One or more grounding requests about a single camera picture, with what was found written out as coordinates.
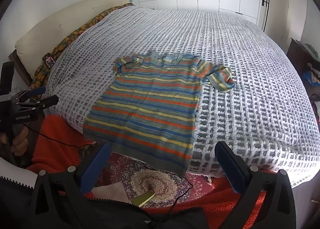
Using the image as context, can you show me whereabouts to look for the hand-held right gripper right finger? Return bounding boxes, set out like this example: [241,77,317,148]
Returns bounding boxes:
[215,141,297,229]

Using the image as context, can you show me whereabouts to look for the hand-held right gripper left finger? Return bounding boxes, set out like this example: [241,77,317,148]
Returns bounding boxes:
[32,141,111,229]

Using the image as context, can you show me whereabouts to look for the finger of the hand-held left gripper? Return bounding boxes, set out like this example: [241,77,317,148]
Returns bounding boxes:
[15,95,60,115]
[10,86,47,102]

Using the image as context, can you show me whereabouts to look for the striped knit shirt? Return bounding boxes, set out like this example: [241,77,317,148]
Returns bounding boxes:
[82,51,237,178]

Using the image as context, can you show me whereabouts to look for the pile of clothes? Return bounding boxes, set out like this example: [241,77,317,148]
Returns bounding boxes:
[301,43,320,88]

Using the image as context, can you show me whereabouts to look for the person's left hand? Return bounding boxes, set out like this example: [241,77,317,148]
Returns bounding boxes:
[0,126,30,167]

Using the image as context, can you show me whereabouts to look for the beige paper sheet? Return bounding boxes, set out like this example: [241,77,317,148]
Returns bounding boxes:
[91,181,132,204]

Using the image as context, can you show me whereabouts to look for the smartphone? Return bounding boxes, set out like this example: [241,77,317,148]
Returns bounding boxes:
[42,53,57,69]

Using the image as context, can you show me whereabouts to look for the white cloth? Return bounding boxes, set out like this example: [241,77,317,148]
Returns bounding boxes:
[0,155,34,190]

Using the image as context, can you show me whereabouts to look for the red patterned rug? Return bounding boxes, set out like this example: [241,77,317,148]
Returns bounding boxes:
[92,151,218,210]

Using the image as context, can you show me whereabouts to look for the yellow-green book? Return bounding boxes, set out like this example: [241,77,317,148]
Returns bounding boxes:
[131,190,156,207]

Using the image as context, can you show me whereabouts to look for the orange patterned bedsheet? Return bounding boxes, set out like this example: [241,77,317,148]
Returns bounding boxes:
[29,3,137,100]

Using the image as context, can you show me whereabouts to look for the white grey waffle blanket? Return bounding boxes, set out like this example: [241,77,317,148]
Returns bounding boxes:
[46,7,320,189]

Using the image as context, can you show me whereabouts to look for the cream padded headboard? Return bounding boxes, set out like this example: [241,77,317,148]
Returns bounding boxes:
[14,0,129,80]

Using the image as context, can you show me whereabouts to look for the dark wooden dresser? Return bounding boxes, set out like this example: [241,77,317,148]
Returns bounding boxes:
[286,38,320,100]

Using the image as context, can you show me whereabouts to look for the brown wooden bed frame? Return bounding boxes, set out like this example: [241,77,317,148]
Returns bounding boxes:
[9,52,33,87]

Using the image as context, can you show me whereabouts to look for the black cable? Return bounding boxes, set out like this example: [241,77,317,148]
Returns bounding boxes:
[139,163,194,222]
[23,123,98,148]

